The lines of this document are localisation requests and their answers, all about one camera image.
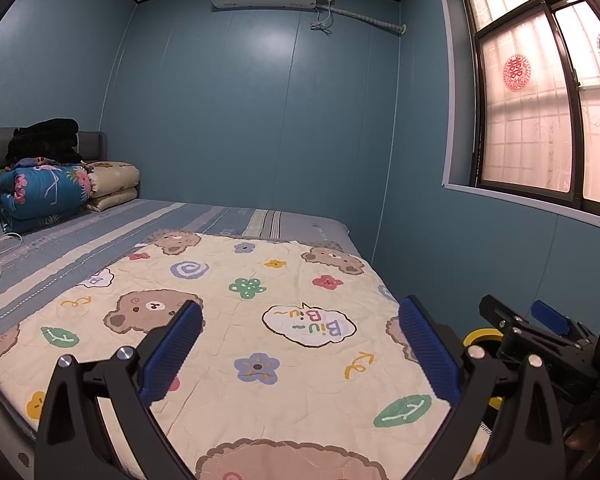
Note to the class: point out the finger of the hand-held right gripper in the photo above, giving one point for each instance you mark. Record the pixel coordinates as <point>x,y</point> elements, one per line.
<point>520,332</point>
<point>550,316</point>

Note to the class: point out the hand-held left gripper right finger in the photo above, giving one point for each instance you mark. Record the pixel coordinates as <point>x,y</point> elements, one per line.
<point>430,355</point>

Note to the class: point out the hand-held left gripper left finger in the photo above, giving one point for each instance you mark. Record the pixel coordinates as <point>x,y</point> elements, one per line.
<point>172,350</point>

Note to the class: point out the yellow rimmed black trash bin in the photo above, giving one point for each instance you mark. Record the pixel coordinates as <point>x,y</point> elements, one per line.
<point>480,335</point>

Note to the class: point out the bear printed cream blanket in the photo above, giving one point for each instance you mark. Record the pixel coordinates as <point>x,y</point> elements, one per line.
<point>280,360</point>

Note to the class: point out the bed with striped grey sheet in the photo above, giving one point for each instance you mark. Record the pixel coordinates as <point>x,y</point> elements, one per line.
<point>130,225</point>

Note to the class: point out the beige folded quilt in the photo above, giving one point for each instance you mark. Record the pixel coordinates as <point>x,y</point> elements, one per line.
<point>112,180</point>

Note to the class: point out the blue floral folded quilt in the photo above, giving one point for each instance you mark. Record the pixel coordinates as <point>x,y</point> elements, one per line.
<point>40,190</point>

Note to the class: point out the grey padded headboard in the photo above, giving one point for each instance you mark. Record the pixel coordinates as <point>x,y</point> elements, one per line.
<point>92,145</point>

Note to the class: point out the red paper-cut window decoration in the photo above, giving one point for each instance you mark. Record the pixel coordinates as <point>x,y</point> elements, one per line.
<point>516,73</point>

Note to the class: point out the black folded clothes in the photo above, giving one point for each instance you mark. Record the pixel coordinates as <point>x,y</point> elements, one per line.
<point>45,140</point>

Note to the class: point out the wrapped air conditioner pipe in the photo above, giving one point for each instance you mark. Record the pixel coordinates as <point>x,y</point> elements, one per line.
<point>365,19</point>

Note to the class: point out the window with dark frame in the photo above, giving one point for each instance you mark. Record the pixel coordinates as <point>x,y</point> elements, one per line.
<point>530,135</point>

